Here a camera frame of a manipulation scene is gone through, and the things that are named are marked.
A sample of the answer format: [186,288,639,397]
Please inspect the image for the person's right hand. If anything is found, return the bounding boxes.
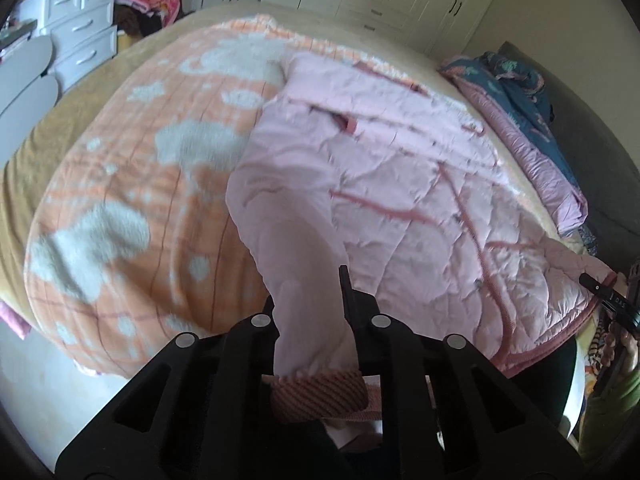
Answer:
[602,327,640,378]

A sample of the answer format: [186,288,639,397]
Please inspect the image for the yellow patterned cloth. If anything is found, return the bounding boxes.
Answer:
[582,305,613,396]

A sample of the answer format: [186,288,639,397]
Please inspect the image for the dark clothes pile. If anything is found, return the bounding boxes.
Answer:
[117,7,176,38]

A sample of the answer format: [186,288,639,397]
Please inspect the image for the blue and purple duvet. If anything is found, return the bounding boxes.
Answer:
[439,50,590,236]

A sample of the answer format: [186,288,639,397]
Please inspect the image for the orange plaid blanket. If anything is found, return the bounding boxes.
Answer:
[22,15,566,378]

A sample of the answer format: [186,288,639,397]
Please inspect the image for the grey oval board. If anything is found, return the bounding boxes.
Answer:
[0,35,53,111]
[0,76,61,133]

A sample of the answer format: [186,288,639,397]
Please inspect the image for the dark patterned pillow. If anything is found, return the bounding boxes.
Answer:
[580,222,602,257]

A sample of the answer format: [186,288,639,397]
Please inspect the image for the white rounded object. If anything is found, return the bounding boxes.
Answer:
[560,350,588,441]

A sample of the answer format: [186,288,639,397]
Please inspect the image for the bed with beige sheet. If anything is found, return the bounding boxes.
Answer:
[0,2,608,331]

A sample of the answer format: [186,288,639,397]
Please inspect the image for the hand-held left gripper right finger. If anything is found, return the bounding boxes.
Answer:
[340,266,583,480]

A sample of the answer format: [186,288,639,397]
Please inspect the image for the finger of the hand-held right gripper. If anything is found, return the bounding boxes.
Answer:
[579,274,616,303]

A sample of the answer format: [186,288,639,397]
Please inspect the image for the pink printed cloth pile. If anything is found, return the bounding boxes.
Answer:
[112,0,183,23]

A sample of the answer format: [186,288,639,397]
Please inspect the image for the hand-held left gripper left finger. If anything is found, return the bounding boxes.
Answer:
[55,297,341,480]

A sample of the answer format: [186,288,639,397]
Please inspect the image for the pink quilted jacket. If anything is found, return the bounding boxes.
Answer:
[225,52,618,423]

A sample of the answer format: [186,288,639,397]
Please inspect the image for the white drawer unit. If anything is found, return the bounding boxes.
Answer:
[17,0,118,93]

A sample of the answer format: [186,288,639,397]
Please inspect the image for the person's right forearm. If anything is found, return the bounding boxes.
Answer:
[582,365,640,466]

